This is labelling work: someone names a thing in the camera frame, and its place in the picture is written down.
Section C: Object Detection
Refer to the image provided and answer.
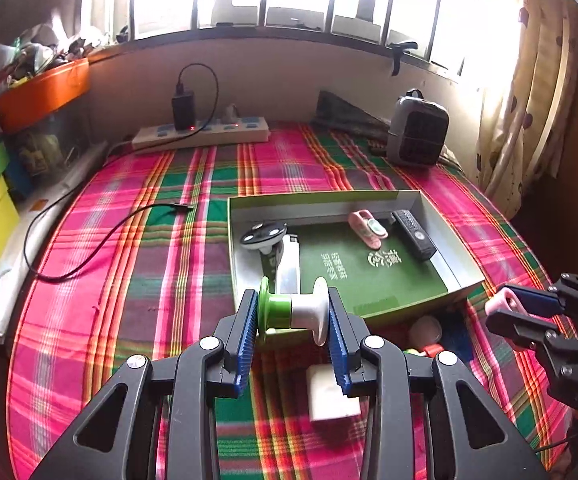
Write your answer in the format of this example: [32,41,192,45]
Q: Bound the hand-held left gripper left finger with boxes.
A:
[29,287,261,480]

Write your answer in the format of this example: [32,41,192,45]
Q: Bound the large pink contact lens case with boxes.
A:
[484,284,535,352]

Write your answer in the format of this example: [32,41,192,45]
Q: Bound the white charger block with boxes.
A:
[306,364,362,423]

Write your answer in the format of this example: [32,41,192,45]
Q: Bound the round black and white gadget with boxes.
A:
[240,221,290,256]

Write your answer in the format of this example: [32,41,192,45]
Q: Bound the green cardboard box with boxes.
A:
[227,189,486,322]

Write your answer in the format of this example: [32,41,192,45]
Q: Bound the dark wedge-shaped object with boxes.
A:
[315,90,395,143]

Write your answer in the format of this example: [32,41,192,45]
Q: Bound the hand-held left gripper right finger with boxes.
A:
[325,287,550,480]

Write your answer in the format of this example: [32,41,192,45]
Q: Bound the black rectangular light device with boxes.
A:
[391,209,437,262]

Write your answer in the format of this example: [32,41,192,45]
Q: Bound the plaid blanket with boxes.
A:
[6,120,578,480]

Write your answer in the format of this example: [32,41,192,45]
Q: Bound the cream heart print curtain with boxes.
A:
[474,0,578,216]

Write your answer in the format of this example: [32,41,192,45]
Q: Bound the clear glass tank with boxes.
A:
[6,100,94,196]

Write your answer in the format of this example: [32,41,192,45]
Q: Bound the grey fan heater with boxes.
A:
[385,90,450,167]

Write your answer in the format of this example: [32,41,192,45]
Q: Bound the pile of clutter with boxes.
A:
[0,22,134,91]

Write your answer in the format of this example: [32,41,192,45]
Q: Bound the white power strip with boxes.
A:
[131,116,270,152]

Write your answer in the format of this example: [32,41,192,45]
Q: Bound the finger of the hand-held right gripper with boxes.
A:
[500,274,578,319]
[486,309,578,377]

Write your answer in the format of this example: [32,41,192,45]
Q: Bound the blue box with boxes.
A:
[4,160,34,198]

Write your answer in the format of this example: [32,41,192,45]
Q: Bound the black charging cable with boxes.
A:
[23,62,220,283]

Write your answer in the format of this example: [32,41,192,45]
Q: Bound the blue transparent usb tester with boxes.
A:
[439,312,475,353]

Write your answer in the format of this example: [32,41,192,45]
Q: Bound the black power adapter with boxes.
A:
[171,91,197,131]

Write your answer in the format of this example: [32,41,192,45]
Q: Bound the small pink contact lens case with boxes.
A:
[348,210,389,250]

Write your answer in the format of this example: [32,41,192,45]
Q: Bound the red cap bottle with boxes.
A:
[403,342,446,361]

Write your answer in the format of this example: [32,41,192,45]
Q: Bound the orange tray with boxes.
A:
[0,57,91,133]

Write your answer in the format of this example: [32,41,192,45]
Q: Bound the green and white spool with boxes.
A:
[256,276,331,346]

